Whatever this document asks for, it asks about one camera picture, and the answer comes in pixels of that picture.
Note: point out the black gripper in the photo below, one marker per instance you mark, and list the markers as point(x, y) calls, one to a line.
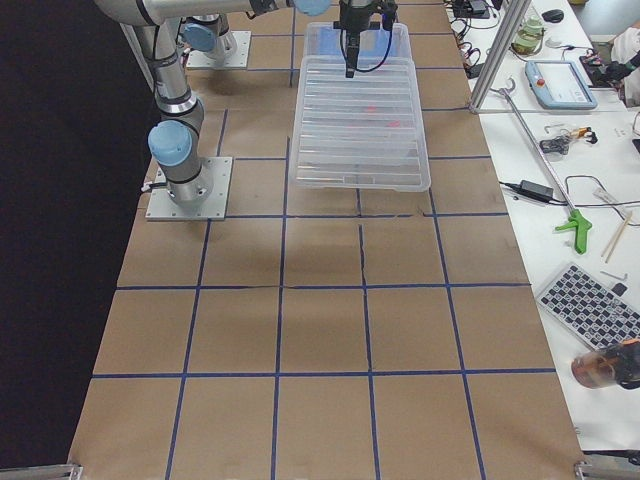
point(353, 16)

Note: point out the clear plastic box lid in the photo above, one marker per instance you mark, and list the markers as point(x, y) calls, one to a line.
point(363, 132)

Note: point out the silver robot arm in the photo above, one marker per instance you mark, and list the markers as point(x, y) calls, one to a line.
point(211, 35)
point(174, 141)

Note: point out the clear plastic storage box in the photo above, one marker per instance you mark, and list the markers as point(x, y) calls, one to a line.
point(322, 39)

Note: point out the green glass jar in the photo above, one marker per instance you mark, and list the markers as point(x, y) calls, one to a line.
point(529, 38)

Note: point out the blue teach pendant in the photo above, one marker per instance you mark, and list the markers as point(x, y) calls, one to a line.
point(558, 85)

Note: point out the black power adapter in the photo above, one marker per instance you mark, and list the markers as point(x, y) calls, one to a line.
point(533, 191)

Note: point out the brown paper table cover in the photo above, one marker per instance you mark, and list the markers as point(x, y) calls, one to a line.
point(328, 334)

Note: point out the wooden chopsticks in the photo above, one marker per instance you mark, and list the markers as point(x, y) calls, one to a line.
point(614, 240)

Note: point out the silver hex key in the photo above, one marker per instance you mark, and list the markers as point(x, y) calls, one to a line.
point(621, 278)

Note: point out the checkered calibration board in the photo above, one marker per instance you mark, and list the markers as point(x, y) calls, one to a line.
point(593, 313)

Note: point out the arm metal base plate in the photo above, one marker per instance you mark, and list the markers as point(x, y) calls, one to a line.
point(204, 198)
point(231, 52)

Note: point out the aluminium frame post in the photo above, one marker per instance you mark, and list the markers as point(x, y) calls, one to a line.
point(502, 41)

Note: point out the green handled reacher grabber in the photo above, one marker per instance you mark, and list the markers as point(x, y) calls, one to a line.
point(576, 220)

